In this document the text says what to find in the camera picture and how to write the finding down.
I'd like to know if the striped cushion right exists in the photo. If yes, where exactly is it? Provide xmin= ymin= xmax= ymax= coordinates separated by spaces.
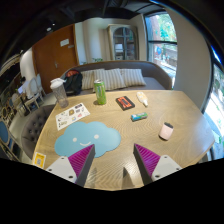
xmin=120 ymin=69 xmax=146 ymax=87

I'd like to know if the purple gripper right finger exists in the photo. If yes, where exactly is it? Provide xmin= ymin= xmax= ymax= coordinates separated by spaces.
xmin=133 ymin=144 xmax=181 ymax=185

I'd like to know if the white chair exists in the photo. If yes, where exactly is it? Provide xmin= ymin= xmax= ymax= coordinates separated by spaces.
xmin=21 ymin=77 xmax=43 ymax=105

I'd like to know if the black orange flat box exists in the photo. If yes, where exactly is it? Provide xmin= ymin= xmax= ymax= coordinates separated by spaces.
xmin=116 ymin=96 xmax=135 ymax=111

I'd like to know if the striped cushion middle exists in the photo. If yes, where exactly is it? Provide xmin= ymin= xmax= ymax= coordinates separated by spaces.
xmin=94 ymin=68 xmax=126 ymax=91

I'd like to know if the clear shaker bottle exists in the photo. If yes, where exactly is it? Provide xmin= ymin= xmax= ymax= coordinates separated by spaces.
xmin=50 ymin=78 xmax=68 ymax=108

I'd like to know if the green drink can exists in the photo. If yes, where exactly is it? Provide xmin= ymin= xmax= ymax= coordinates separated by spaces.
xmin=94 ymin=79 xmax=106 ymax=105

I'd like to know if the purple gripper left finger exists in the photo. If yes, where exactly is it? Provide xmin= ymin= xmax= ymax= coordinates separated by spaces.
xmin=47 ymin=144 xmax=95 ymax=187

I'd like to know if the black backpack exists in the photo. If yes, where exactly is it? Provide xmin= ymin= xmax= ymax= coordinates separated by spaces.
xmin=64 ymin=70 xmax=83 ymax=96

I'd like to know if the arched glass cabinet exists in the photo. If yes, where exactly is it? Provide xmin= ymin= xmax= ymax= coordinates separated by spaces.
xmin=107 ymin=24 xmax=139 ymax=60

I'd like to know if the pink cup black lid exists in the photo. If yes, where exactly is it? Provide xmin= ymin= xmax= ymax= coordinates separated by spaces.
xmin=159 ymin=122 xmax=174 ymax=141

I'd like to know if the striped cushion left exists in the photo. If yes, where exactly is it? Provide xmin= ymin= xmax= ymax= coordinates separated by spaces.
xmin=81 ymin=70 xmax=94 ymax=90

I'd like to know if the blue cloud mouse pad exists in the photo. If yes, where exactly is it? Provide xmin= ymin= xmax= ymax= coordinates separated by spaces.
xmin=54 ymin=122 xmax=121 ymax=158

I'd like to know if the striped cushion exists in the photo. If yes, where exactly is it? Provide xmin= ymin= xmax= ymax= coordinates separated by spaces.
xmin=81 ymin=70 xmax=94 ymax=90
xmin=94 ymin=68 xmax=126 ymax=91
xmin=120 ymin=69 xmax=146 ymax=87

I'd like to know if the yellow white card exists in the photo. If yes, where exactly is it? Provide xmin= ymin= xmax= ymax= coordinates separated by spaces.
xmin=33 ymin=152 xmax=46 ymax=168

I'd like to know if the green blue small tube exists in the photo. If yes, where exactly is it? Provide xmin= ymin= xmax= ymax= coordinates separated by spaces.
xmin=131 ymin=112 xmax=148 ymax=122

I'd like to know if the white sticker sheet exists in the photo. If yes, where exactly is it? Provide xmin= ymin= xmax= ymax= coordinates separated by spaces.
xmin=56 ymin=103 xmax=90 ymax=130

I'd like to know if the wooden door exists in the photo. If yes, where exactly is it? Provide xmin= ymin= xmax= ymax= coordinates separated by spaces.
xmin=32 ymin=25 xmax=79 ymax=93

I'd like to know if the grey tufted chair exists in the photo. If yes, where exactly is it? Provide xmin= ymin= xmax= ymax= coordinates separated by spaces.
xmin=21 ymin=105 xmax=54 ymax=159

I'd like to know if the grey sofa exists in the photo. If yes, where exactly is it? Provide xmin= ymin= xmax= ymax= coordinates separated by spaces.
xmin=61 ymin=60 xmax=172 ymax=95

